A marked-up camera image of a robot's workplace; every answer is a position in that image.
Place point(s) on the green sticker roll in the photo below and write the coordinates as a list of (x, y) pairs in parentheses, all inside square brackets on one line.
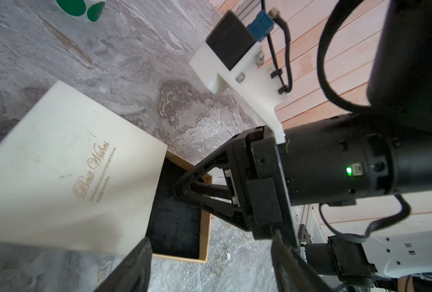
[(85, 10)]

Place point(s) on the large cream jewelry box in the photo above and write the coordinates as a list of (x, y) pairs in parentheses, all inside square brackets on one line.
[(75, 175)]

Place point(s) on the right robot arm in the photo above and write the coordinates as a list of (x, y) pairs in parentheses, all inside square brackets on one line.
[(400, 85)]

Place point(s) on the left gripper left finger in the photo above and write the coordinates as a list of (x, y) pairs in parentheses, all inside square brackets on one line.
[(133, 273)]

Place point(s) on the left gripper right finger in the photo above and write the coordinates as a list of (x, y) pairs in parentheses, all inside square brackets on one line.
[(292, 273)]

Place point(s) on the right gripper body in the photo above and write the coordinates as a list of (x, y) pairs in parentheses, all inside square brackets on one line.
[(333, 161)]

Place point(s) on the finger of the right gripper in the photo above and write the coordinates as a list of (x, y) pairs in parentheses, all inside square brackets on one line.
[(229, 202)]

